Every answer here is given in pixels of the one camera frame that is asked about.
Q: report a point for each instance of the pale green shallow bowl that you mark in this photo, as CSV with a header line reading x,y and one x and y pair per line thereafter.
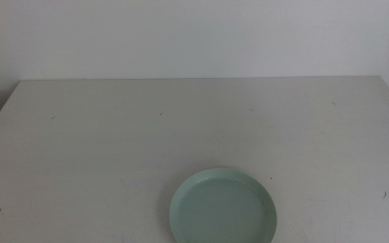
x,y
223,211

